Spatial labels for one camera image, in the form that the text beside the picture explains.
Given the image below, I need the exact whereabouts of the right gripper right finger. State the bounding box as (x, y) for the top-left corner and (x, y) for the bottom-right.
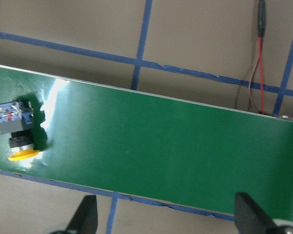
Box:
(234, 192), (277, 234)

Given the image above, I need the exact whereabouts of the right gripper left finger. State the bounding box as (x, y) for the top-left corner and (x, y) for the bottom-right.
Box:
(65, 195), (98, 234)

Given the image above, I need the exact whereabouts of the yellow push button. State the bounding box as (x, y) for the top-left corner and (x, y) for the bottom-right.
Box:
(0, 100), (39, 161)

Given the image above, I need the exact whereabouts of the green conveyor belt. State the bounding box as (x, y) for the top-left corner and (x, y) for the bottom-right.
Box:
(0, 66), (293, 221)

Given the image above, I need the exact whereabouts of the red black conveyor cable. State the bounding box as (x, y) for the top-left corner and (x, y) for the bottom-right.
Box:
(235, 0), (268, 115)

